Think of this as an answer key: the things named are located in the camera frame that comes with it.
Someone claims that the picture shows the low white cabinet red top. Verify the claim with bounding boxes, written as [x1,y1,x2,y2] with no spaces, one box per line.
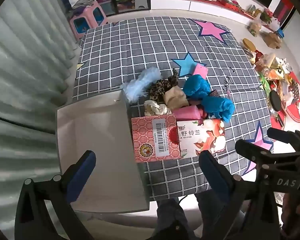
[150,0,278,30]

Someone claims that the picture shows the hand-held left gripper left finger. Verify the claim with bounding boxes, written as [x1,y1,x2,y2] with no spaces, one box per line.
[14,150,97,240]

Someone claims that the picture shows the beige knitted cloth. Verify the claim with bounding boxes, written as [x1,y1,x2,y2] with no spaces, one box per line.
[164,86,190,110]

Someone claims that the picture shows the pink patterned tissue box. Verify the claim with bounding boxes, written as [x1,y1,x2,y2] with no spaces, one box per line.
[131,114,184,163]

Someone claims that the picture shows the pink plastic stool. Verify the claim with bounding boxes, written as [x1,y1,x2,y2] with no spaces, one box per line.
[69,1,108,42]

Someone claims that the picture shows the person's right hand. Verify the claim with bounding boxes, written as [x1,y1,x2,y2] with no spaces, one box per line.
[281,192,300,233]

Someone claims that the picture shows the grey checked star blanket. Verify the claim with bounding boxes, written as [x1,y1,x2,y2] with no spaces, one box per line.
[71,17,274,202]

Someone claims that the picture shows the white floral tissue box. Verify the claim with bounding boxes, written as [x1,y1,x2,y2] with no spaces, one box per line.
[176,119,226,158]

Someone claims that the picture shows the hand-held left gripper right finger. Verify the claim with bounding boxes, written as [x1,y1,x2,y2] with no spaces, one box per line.
[198,150,282,240]

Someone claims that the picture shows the pale green curtain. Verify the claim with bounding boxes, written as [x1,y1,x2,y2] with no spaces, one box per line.
[0,0,80,230]

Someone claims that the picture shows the white storage box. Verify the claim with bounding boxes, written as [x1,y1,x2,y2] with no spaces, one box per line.
[55,90,150,214]

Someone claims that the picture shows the cream polka dot scrunchie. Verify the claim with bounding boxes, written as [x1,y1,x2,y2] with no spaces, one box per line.
[143,100,172,117]

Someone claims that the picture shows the light blue feather puff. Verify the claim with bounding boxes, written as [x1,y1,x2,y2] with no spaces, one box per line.
[120,68,162,103]

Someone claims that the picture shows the round wooden lid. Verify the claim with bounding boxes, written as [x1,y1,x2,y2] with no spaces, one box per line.
[242,38,258,53]

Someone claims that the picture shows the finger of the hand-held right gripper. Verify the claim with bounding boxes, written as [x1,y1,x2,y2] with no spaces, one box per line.
[267,127,300,153]
[235,139,274,171]

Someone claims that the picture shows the leopard print scrunchie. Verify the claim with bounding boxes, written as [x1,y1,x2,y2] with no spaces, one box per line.
[149,69,180,103]

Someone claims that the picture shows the brown cardboard box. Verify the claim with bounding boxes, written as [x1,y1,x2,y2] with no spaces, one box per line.
[262,31,283,49]

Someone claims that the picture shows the pink knitted cloth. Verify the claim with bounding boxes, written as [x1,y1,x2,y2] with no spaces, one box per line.
[171,105,208,121]

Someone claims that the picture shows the red round tray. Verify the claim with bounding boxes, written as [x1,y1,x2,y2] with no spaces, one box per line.
[277,71,300,123]

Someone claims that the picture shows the black round pan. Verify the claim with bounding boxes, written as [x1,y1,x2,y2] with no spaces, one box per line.
[269,90,282,112]

